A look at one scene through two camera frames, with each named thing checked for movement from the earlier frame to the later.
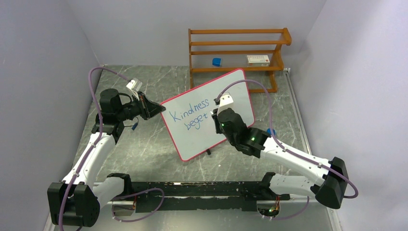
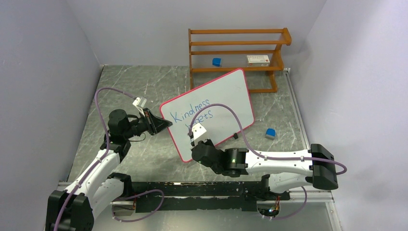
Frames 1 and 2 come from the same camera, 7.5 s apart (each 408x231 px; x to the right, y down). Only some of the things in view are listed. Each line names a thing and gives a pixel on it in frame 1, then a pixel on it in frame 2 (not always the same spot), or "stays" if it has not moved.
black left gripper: x=152 y=109 -> x=158 y=124
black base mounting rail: x=200 y=197 stays
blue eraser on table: x=269 y=131 stays
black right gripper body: x=233 y=140 -> x=207 y=142
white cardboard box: x=258 y=60 stays
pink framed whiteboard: x=188 y=118 stays
